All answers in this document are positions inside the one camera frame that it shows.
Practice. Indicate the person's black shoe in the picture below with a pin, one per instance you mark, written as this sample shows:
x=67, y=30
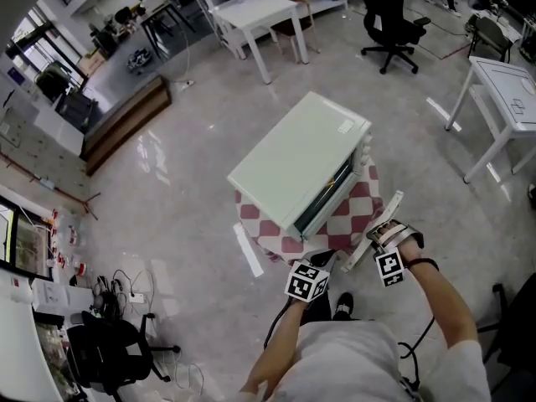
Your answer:
x=344, y=306

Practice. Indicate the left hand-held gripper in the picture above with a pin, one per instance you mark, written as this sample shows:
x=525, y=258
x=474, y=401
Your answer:
x=303, y=285

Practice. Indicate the person's left forearm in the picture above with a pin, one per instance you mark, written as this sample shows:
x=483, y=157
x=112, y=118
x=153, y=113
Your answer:
x=280, y=346

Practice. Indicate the person's right forearm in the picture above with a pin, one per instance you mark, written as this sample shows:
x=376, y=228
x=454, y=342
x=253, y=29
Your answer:
x=446, y=308

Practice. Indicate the black mesh office chair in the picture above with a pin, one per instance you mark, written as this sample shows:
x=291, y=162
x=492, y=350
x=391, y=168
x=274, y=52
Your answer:
x=104, y=354

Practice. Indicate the white desk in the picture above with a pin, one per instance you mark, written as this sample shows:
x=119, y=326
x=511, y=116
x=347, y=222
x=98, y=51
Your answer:
x=21, y=341

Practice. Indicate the wooden chair with red seat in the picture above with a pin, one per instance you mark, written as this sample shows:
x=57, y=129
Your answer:
x=293, y=25

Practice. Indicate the black high-back office chair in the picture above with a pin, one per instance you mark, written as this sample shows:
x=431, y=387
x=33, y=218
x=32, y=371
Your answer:
x=389, y=19

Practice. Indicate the wooden step platform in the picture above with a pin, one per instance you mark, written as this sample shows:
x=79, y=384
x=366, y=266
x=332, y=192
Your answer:
x=125, y=120

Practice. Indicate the red white checked tablecloth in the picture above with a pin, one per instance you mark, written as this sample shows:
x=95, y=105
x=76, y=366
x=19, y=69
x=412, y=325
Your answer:
x=356, y=207

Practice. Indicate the white square table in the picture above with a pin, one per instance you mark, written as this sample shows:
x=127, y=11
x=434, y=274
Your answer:
x=255, y=11

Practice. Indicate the person's black trousers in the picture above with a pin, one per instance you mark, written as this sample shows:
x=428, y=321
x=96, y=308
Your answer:
x=318, y=308

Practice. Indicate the box of mixed parts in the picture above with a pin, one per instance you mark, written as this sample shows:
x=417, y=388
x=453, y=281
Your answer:
x=139, y=59

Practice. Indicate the white table with black lines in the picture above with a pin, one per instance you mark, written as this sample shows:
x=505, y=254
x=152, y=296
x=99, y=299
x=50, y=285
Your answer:
x=506, y=86

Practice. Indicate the glass toaster oven door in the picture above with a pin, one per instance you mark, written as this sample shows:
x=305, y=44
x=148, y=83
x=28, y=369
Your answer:
x=323, y=199

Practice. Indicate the person's white shirt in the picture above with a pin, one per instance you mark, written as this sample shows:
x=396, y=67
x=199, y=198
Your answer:
x=360, y=367

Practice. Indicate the group of clear plastic bottles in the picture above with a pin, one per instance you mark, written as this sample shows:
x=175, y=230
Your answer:
x=69, y=241

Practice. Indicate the person's right hand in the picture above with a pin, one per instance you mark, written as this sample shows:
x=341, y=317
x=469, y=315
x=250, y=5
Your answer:
x=409, y=251

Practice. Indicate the white power strip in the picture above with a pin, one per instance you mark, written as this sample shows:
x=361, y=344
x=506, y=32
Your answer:
x=136, y=297
x=184, y=84

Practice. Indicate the white toaster oven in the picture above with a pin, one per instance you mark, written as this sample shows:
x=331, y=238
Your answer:
x=293, y=149

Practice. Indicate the black wristband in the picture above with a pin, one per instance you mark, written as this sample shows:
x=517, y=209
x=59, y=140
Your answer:
x=423, y=262

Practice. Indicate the grey-green chair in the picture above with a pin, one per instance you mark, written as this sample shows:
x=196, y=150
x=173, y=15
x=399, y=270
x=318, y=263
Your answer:
x=492, y=36

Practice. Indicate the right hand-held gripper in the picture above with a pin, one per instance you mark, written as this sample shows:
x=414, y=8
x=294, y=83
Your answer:
x=389, y=268

